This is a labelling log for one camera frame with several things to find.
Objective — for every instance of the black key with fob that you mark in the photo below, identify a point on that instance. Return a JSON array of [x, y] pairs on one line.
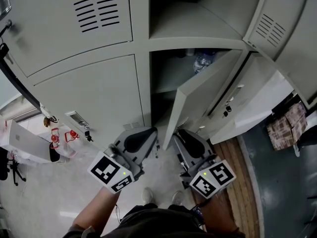
[[4, 51]]

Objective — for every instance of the black window frame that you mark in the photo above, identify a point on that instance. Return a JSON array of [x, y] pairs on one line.
[[19, 87]]

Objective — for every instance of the small white black bin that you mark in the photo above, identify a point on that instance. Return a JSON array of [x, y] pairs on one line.
[[58, 155]]

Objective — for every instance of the person's left forearm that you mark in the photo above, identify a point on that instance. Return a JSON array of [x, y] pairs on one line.
[[96, 209]]

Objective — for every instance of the clear water bottle blue label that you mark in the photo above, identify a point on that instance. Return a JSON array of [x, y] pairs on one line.
[[203, 62]]

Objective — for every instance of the person's white shoe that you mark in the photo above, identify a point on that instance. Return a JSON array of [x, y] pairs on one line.
[[177, 197], [147, 196]]

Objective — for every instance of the brown wooden slat platform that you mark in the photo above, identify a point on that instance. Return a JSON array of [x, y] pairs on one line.
[[240, 182]]

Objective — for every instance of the brown plush charm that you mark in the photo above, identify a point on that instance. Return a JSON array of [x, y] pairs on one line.
[[46, 121]]

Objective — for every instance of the person's right forearm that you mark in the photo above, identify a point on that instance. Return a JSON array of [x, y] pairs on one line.
[[220, 214]]

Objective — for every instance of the patterned cardboard box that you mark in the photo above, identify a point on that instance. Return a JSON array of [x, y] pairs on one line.
[[287, 128]]

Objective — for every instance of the white chest appliance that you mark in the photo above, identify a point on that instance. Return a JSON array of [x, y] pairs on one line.
[[260, 108]]

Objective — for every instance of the person's right white shoe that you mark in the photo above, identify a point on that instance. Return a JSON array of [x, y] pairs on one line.
[[177, 197]]

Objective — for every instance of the white water dispenser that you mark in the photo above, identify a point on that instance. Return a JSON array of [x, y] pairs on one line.
[[24, 142]]

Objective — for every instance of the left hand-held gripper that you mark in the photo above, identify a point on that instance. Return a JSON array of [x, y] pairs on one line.
[[105, 171]]

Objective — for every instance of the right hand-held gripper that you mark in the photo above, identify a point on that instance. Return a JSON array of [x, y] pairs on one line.
[[213, 180]]

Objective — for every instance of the grey metal locker cabinet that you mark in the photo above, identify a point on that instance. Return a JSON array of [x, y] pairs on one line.
[[62, 46]]

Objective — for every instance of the black handheld device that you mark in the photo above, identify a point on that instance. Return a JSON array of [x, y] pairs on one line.
[[198, 216]]

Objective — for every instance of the person's left white shoe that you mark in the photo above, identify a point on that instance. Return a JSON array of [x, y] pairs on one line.
[[147, 196]]

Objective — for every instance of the person's dark grey shirt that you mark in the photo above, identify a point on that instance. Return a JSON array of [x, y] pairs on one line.
[[153, 222]]

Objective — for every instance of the black office chair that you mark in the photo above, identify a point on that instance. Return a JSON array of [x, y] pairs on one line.
[[10, 165]]

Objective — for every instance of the large clear bottle red cap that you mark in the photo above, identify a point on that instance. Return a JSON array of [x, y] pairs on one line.
[[55, 137], [72, 136]]

